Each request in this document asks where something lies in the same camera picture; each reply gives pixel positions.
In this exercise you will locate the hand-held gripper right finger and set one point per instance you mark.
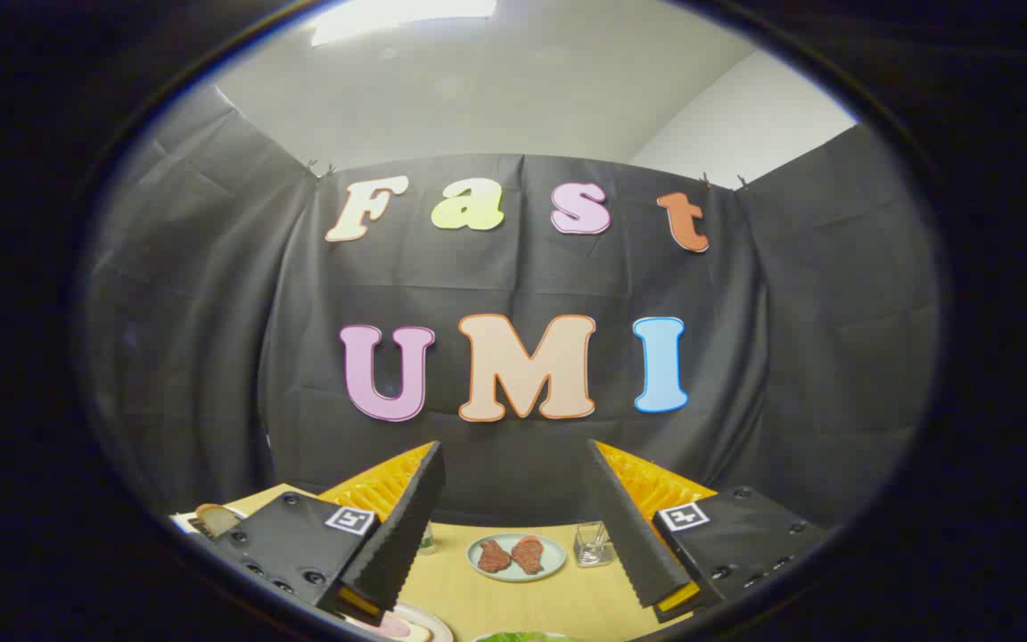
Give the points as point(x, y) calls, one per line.
point(629, 535)

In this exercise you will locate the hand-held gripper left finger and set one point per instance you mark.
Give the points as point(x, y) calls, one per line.
point(402, 535)

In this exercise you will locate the green lettuce leaf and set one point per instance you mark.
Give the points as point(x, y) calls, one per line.
point(518, 637)

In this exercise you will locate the plain bread slice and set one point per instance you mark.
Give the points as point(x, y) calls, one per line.
point(215, 519)

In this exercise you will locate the clear plastic water bottle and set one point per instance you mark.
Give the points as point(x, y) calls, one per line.
point(427, 541)

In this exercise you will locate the light blue plate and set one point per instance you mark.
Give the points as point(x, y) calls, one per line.
point(558, 557)

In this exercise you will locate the pink ham slice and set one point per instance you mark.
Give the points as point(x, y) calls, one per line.
point(391, 627)

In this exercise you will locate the round beige plate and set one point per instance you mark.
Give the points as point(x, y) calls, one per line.
point(438, 626)

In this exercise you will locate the bread slice under ham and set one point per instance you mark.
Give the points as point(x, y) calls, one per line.
point(420, 633)

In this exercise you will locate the white toaster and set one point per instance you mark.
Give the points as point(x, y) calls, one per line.
point(185, 522)

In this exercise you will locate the black backdrop cloth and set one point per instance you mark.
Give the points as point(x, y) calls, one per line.
point(513, 276)

